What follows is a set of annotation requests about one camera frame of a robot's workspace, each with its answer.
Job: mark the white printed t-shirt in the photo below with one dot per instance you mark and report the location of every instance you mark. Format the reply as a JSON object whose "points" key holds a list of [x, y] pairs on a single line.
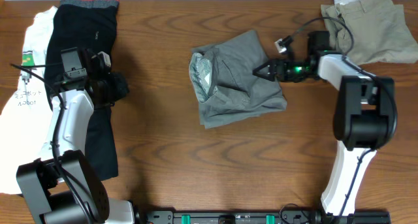
{"points": [[26, 117]]}

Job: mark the grey shorts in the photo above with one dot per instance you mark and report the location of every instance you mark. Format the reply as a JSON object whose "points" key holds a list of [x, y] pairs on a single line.
{"points": [[224, 84]]}

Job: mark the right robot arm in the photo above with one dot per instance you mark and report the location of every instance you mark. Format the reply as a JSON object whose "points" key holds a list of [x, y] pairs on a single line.
{"points": [[364, 119]]}

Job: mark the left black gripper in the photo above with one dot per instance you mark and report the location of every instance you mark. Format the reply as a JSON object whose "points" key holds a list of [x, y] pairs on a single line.
{"points": [[121, 87]]}

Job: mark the black shorts red waistband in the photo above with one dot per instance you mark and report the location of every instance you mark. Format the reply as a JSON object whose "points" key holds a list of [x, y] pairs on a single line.
{"points": [[88, 24]]}

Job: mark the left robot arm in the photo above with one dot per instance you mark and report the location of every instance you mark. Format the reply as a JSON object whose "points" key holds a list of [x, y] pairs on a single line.
{"points": [[61, 186]]}

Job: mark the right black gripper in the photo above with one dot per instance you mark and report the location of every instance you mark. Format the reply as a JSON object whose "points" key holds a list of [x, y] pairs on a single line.
{"points": [[273, 66]]}

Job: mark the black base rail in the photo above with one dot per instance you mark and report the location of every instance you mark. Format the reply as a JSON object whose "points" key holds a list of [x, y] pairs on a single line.
{"points": [[289, 214]]}

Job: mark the khaki folded shorts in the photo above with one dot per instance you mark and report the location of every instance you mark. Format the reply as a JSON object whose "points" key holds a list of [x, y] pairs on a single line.
{"points": [[379, 29]]}

